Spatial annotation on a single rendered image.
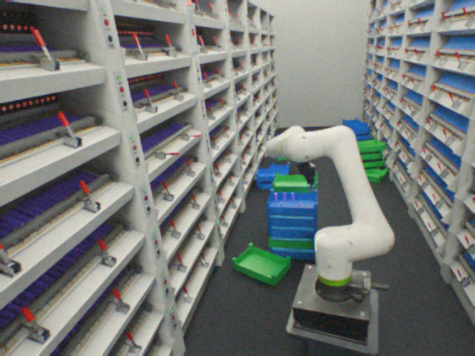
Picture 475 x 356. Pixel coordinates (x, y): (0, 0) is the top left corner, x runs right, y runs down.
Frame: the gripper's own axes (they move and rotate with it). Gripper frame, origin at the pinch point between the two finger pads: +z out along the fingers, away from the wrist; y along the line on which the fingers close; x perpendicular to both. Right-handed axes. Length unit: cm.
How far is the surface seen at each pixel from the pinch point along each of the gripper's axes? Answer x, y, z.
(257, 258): 49, 20, 31
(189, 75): 19, 36, -84
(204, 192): 47, 37, -26
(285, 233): 30.9, 5.4, 18.9
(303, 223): 22.7, -4.1, 14.1
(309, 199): 3.3, 3.0, 16.4
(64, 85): 83, -9, -121
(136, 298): 110, -7, -54
